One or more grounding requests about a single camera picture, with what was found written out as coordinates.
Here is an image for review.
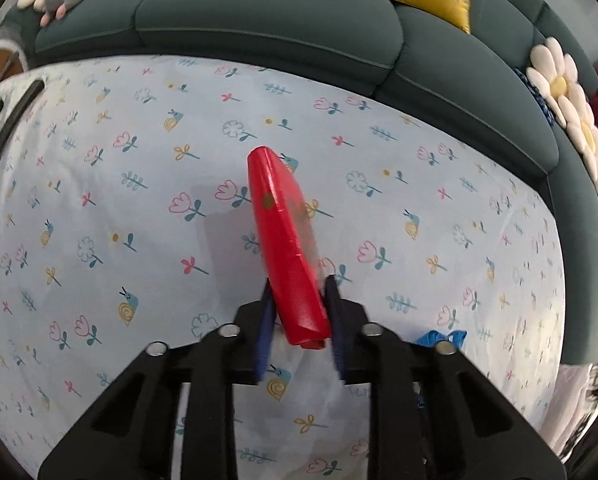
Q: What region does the red paper box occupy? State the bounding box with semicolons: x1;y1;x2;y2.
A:
247;146;331;350

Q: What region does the white trash bag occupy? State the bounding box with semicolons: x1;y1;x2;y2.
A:
538;364;593;455

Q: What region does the floral light blue tablecloth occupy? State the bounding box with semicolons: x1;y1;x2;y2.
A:
0;56;564;474

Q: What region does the teal sectional sofa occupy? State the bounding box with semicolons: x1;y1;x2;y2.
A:
2;0;598;365

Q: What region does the blue patterned cloth on sofa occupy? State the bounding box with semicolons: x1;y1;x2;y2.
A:
514;68;555;126

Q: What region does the white daisy pillow right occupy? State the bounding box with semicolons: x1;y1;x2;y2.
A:
558;84;598;195

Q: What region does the white daisy pillow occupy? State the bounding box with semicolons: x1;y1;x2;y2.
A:
558;84;598;195
526;37;580;128

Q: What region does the white daisy pillow left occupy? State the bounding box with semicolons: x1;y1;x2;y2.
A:
526;37;580;128

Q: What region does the black remote control long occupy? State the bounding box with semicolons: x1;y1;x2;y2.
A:
0;79;45;160

